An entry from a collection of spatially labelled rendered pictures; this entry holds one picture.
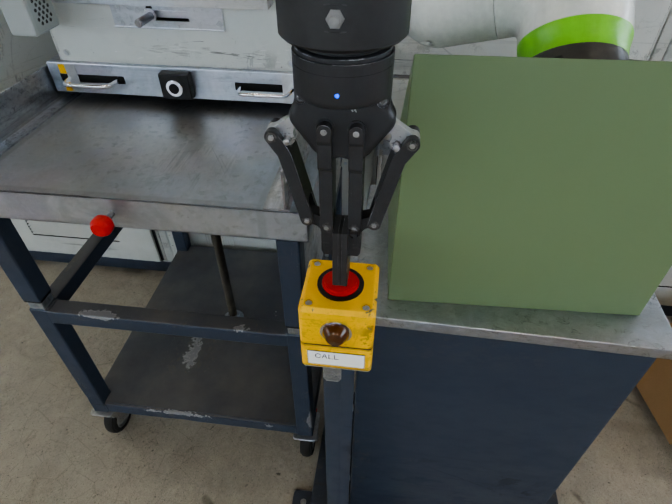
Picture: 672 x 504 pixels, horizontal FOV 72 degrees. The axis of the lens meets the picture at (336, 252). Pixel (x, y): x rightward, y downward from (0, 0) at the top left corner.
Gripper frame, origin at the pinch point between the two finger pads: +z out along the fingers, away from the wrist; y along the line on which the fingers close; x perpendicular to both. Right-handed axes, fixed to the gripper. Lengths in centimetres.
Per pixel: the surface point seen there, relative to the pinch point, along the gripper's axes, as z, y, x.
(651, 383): 86, -84, -50
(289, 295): 30.1, 11.6, -20.8
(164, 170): 9.9, 32.5, -27.6
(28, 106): 8, 66, -43
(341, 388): 21.9, -0.3, 1.9
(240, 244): 78, 46, -86
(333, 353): 11.3, 0.3, 4.2
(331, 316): 5.2, 0.5, 4.1
